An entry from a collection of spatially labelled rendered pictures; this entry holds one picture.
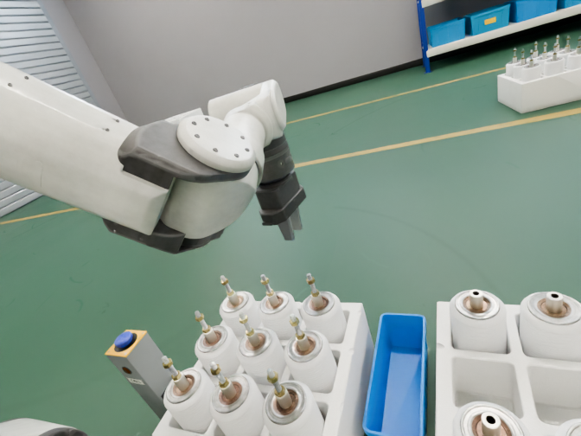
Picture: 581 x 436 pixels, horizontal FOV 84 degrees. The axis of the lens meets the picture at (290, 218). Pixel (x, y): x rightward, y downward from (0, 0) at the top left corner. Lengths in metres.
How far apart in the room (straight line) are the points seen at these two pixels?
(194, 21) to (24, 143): 6.01
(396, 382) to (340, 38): 5.02
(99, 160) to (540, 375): 0.75
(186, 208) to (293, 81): 5.43
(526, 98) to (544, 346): 1.95
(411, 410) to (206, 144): 0.75
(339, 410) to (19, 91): 0.65
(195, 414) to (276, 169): 0.51
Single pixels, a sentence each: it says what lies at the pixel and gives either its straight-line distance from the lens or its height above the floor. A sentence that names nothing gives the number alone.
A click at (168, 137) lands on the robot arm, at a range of 0.31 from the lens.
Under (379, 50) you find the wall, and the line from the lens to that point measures 5.45.
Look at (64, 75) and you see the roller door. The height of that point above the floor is 1.50.
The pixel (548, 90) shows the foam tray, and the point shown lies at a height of 0.10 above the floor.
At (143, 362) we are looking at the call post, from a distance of 0.88.
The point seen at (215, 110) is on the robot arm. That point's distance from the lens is 0.57.
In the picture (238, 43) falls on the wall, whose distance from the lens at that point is 5.96.
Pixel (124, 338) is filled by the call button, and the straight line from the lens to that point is 0.87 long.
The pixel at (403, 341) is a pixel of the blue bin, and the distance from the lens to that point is 0.97.
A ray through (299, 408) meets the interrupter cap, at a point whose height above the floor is 0.25.
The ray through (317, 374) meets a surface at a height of 0.22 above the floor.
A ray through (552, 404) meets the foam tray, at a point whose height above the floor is 0.07.
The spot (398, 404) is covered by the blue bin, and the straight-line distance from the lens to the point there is 0.90.
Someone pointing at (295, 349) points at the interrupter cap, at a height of 0.25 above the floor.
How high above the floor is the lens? 0.78
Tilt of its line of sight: 26 degrees down
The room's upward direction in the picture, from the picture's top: 19 degrees counter-clockwise
